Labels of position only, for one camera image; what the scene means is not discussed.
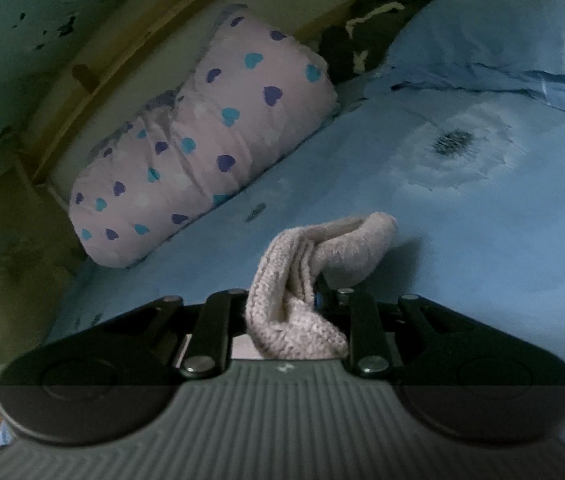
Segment wooden bed headboard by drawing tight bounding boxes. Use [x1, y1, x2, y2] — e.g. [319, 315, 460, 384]
[15, 0, 369, 197]

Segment dark cloth with white strap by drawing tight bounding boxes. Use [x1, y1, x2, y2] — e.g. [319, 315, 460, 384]
[317, 0, 437, 84]

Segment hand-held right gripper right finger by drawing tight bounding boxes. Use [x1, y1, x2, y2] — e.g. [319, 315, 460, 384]
[315, 287, 464, 379]

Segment pink heart-print pillow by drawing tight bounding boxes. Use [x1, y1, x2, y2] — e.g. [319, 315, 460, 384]
[68, 4, 341, 269]

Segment blue floral bedsheet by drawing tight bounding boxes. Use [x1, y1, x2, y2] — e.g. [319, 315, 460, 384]
[47, 77, 565, 382]

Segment blue floral duvet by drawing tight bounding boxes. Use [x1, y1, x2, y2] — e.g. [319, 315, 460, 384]
[365, 0, 565, 121]

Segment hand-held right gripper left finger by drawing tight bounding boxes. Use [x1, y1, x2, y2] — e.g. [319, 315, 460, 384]
[97, 287, 250, 379]

